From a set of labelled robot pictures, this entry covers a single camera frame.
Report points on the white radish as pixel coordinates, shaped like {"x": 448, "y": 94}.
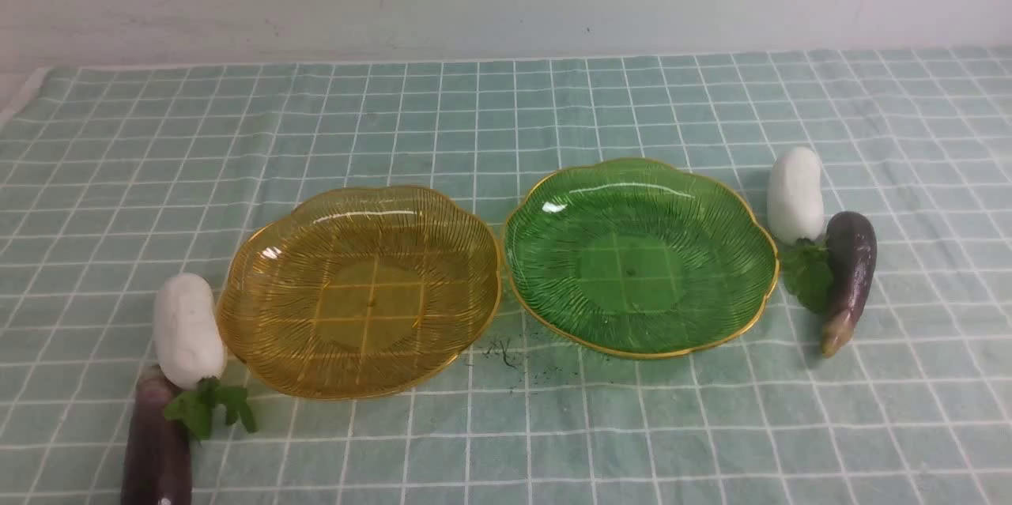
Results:
{"x": 192, "y": 356}
{"x": 796, "y": 219}

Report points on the purple eggplant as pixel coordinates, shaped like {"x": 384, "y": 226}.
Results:
{"x": 157, "y": 462}
{"x": 852, "y": 249}

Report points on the green glass plate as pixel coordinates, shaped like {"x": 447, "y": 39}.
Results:
{"x": 638, "y": 259}

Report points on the amber glass plate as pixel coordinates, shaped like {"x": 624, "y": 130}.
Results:
{"x": 360, "y": 292}

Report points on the green checkered tablecloth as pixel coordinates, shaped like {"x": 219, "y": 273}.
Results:
{"x": 114, "y": 180}

